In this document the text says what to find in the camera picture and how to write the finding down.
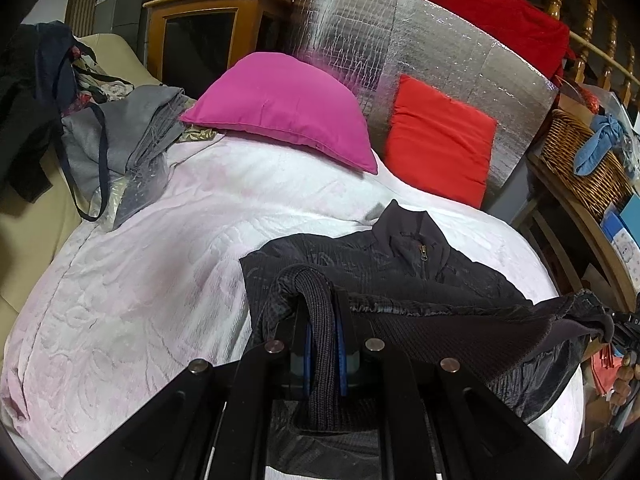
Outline wicker basket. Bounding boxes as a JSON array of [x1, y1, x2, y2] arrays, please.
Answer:
[[540, 108, 636, 223]]

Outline silver foil insulation panel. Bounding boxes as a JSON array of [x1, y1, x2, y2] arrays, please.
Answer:
[[287, 0, 560, 211]]

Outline coral red bag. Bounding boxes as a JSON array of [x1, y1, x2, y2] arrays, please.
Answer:
[[589, 349, 621, 403]]

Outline red pillow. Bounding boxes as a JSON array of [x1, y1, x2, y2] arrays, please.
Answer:
[[382, 75, 497, 209]]

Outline pink pillow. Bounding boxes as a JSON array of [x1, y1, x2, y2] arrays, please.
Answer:
[[179, 51, 379, 176]]

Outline wooden railing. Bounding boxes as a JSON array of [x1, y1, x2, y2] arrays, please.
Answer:
[[367, 0, 640, 111]]

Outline black quilted jacket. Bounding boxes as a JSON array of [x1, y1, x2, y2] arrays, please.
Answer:
[[240, 199, 616, 466]]

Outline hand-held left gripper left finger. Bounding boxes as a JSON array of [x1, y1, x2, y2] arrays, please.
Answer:
[[65, 300, 313, 480]]

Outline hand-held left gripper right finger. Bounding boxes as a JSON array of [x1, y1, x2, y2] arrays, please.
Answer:
[[334, 290, 578, 480]]

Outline wooden shelf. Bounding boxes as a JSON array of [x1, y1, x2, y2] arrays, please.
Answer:
[[510, 152, 640, 311]]

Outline grey garment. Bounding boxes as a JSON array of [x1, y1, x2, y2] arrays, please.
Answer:
[[61, 85, 187, 233]]

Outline person's right hand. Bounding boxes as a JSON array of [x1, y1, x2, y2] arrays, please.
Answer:
[[607, 355, 640, 413]]

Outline grey storage cabinet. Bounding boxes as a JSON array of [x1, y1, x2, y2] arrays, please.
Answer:
[[95, 0, 147, 53]]

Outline blue and white boxes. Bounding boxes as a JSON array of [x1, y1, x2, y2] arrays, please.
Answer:
[[600, 195, 640, 266]]

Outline pile of dark clothes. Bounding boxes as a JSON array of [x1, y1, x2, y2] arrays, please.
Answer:
[[0, 20, 136, 203]]

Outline blue cloth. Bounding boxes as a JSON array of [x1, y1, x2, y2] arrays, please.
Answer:
[[572, 112, 633, 177]]

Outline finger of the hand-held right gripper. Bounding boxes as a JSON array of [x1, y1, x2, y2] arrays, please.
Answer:
[[595, 307, 618, 340]]

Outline red blanket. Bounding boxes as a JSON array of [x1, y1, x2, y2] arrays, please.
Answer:
[[377, 0, 571, 81]]

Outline beige sofa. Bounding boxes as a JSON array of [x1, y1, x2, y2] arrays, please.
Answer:
[[0, 32, 166, 356]]

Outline white bedspread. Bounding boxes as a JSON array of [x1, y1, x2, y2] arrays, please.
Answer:
[[0, 125, 586, 480]]

